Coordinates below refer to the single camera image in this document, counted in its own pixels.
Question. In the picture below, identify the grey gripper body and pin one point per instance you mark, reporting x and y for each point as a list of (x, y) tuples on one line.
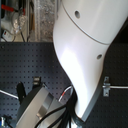
[(35, 106)]

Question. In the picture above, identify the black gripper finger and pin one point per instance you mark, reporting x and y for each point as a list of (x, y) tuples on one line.
[(21, 91)]

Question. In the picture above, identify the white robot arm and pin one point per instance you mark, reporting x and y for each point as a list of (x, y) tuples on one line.
[(82, 34)]

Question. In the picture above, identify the black perforated board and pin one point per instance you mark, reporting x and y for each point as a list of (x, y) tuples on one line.
[(20, 62)]

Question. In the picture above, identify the metal clip bottom left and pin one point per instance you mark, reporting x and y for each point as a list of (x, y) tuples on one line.
[(4, 121)]

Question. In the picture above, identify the cluttered background equipment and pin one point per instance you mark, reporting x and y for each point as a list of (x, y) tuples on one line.
[(14, 20)]

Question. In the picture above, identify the clear plastic sheet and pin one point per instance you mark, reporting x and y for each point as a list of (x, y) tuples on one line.
[(45, 14)]

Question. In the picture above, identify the metal cable clip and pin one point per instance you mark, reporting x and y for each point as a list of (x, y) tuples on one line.
[(106, 87)]

